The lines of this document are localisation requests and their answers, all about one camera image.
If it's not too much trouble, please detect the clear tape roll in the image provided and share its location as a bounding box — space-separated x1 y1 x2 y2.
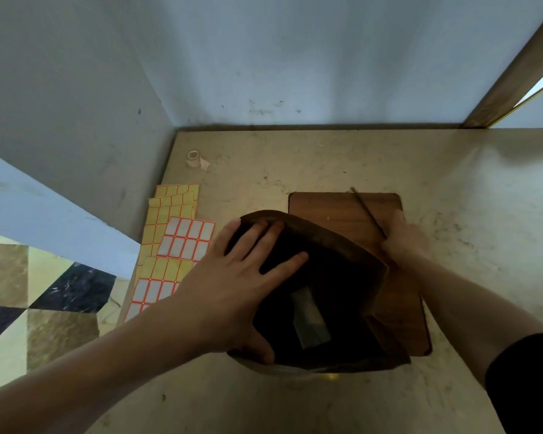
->
186 150 211 172

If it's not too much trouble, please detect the person's right forearm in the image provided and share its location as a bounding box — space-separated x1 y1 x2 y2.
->
400 254 543 388

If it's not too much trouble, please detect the white label on bag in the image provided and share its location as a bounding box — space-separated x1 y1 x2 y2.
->
291 287 332 350

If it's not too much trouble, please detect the brown paper bag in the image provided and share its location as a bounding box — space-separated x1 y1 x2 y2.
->
226 210 411 376

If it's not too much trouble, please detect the brown wooden board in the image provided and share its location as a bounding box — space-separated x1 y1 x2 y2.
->
288 192 432 357

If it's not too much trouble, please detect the black sleeve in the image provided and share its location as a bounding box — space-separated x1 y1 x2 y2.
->
484 333 543 434

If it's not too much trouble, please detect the yellow label sticker sheet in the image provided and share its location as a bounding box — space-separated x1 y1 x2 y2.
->
155 184 200 209
137 194 196 266
135 256 194 283

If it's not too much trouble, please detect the thin dark stick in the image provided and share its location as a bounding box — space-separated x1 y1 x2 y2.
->
350 187 388 241

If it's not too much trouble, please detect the person's right hand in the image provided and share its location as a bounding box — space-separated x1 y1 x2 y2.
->
381 210 431 268

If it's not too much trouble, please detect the person's left hand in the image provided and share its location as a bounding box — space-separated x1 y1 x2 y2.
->
174 220 309 366

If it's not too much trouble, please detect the white label sticker sheet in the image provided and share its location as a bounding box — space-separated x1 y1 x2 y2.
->
123 278 182 324
157 216 216 263

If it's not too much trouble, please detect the person's left forearm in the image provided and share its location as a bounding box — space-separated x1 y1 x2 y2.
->
0 288 209 434

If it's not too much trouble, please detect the wooden door frame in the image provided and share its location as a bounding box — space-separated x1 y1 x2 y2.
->
461 2 543 130

